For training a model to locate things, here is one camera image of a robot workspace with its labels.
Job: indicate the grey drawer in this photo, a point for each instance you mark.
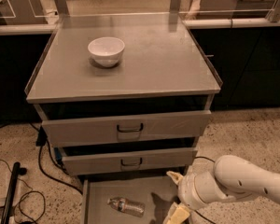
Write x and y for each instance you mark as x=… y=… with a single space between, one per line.
x=119 y=129
x=129 y=161
x=155 y=190

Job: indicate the middle grey drawer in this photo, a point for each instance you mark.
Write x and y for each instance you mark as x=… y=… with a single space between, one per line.
x=129 y=161

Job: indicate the black pole on floor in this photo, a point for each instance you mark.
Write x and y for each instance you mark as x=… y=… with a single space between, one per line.
x=16 y=170

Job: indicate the top grey drawer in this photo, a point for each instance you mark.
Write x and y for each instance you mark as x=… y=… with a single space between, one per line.
x=119 y=129

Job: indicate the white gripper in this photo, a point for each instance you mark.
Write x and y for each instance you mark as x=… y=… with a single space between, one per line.
x=187 y=191

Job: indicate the grey drawer cabinet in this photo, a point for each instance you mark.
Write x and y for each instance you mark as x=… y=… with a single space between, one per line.
x=161 y=71

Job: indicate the white counter rail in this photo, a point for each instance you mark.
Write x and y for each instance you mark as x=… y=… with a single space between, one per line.
x=37 y=29

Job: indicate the white ceramic bowl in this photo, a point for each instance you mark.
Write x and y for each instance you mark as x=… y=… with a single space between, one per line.
x=106 y=51

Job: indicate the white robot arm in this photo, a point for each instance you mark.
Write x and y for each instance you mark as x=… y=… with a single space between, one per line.
x=232 y=179

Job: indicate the bottom grey drawer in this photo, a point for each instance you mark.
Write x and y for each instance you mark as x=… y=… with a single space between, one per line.
x=155 y=190

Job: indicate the clear plastic water bottle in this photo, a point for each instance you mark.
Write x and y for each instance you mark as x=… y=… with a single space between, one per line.
x=127 y=206

